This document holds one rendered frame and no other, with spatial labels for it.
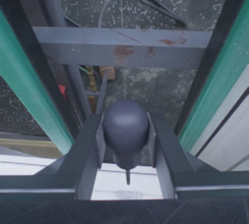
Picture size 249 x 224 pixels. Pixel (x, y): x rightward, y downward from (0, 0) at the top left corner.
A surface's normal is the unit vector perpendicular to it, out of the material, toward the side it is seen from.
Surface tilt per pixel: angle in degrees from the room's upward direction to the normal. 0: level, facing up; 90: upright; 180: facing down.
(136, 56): 0
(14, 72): 0
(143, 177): 90
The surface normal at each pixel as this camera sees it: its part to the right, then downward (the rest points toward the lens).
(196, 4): -0.08, 0.79
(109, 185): -0.03, -0.61
